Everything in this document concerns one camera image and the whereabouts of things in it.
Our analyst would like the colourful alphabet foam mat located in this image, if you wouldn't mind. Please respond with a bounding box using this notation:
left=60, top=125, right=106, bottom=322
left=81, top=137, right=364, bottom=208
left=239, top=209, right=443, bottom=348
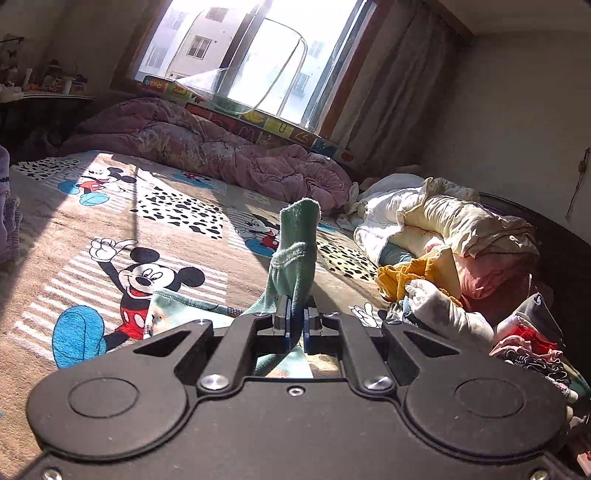
left=141, top=76, right=354, bottom=163

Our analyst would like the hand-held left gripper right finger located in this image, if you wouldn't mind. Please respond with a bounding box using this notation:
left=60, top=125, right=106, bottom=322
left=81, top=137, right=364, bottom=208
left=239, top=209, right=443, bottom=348
left=303, top=297, right=463, bottom=397

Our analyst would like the clear plastic cover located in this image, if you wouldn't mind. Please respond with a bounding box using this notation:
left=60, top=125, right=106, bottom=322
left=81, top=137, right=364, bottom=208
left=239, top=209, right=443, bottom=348
left=177, top=17, right=309, bottom=117

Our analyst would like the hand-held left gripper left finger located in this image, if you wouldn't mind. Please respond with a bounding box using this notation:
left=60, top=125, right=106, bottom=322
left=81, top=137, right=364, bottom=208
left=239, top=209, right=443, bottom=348
left=134, top=297, right=293, bottom=396

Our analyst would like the grey-brown curtain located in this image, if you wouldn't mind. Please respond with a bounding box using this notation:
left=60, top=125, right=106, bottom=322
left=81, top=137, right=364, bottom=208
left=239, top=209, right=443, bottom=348
left=322, top=0, right=472, bottom=163

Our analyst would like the lavender collared sweater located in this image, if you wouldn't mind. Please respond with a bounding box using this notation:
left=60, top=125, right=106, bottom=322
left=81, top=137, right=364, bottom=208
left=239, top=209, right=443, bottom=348
left=0, top=145, right=24, bottom=265

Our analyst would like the cluttered dark desk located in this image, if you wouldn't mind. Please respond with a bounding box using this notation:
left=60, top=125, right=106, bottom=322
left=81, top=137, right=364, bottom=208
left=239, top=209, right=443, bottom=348
left=0, top=36, right=99, bottom=121

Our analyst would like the window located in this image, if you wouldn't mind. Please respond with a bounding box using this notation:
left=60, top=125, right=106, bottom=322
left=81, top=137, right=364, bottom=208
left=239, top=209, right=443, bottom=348
left=134, top=0, right=371, bottom=131

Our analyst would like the blue-grey garment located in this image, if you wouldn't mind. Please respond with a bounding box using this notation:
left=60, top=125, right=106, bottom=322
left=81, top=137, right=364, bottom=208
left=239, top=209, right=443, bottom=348
left=380, top=242, right=414, bottom=267

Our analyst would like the dark headboard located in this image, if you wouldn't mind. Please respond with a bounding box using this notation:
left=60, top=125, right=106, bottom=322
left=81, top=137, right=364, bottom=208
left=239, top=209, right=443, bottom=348
left=479, top=191, right=591, bottom=333

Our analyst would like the cartoon mouse printed blanket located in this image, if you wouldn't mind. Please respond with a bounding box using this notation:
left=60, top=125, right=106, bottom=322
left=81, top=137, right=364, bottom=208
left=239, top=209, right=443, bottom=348
left=0, top=150, right=409, bottom=416

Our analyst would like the white garment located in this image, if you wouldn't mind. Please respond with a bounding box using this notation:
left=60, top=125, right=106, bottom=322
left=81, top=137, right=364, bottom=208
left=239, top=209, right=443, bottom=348
left=405, top=279, right=496, bottom=352

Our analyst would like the pile of mixed clothes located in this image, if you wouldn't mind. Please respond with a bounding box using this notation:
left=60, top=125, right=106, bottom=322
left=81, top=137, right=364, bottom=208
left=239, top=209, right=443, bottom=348
left=488, top=294, right=579, bottom=403

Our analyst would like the teal lion-print pajama garment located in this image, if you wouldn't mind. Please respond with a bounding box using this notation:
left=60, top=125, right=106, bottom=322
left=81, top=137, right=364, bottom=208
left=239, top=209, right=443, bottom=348
left=147, top=198, right=343, bottom=379

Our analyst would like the yellow garment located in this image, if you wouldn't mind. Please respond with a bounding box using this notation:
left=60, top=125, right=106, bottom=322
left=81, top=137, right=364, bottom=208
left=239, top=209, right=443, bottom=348
left=376, top=257, right=463, bottom=307

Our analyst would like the pink garment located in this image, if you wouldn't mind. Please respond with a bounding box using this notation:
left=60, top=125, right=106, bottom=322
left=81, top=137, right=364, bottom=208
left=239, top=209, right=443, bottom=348
left=455, top=254, right=533, bottom=319

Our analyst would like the pink quilt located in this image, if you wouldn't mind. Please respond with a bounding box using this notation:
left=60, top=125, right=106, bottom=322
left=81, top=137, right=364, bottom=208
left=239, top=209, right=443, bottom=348
left=60, top=98, right=359, bottom=216

